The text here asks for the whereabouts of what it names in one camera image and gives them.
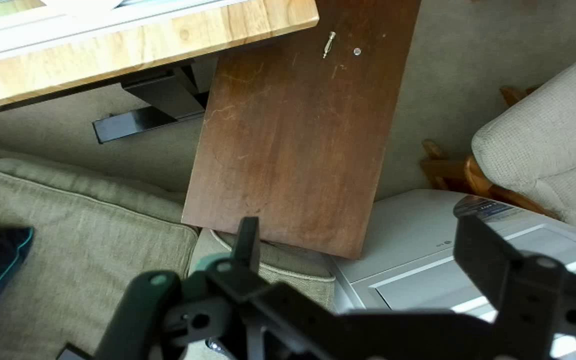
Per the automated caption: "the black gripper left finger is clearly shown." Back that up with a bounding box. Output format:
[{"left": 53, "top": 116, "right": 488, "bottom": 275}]
[{"left": 207, "top": 216, "right": 268, "bottom": 300}]

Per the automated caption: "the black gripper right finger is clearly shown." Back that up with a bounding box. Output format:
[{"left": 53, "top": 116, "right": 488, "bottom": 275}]
[{"left": 455, "top": 216, "right": 576, "bottom": 324}]

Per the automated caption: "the white portable heater unit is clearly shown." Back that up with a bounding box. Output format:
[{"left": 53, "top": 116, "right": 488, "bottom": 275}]
[{"left": 332, "top": 187, "right": 576, "bottom": 360}]

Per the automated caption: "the beige upholstered armchair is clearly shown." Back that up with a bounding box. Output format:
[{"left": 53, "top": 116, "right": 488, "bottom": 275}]
[{"left": 420, "top": 61, "right": 576, "bottom": 226}]

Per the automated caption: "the beige fabric sofa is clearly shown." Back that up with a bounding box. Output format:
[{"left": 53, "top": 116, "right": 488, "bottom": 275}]
[{"left": 0, "top": 135, "right": 339, "bottom": 360}]

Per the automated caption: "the light wooden robot table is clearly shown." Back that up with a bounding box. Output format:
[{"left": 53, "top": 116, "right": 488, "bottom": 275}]
[{"left": 0, "top": 0, "right": 320, "bottom": 109}]

